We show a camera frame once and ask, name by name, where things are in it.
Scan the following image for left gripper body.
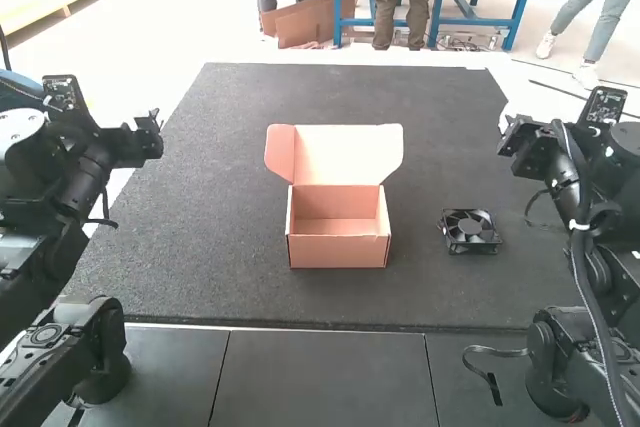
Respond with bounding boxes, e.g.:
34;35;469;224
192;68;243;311
102;107;165;169

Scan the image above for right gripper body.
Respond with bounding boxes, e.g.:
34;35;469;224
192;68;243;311
496;114;557;180

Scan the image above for cardboard box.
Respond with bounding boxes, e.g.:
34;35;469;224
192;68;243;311
263;122;405;270

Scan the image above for black square fan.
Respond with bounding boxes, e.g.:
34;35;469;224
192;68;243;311
436;207;504;256

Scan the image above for black mat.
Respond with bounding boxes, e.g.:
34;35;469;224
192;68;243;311
64;62;592;334

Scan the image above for flat cardboard sheets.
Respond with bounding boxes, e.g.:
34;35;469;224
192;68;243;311
259;0;359;50

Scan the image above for dark base panel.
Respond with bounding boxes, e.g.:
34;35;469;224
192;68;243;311
209;328;442;427
82;324;232;427
423;332;551;427

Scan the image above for black cable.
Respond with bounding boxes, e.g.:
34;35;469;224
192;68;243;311
461;344;532;408
82;190;120;231
523;185;552;226

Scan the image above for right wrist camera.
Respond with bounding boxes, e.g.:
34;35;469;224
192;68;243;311
576;87;629;128

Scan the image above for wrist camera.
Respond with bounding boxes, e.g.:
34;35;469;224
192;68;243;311
41;74;90;116
576;87;629;128

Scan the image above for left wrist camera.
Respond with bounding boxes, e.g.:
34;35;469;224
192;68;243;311
41;74;90;116

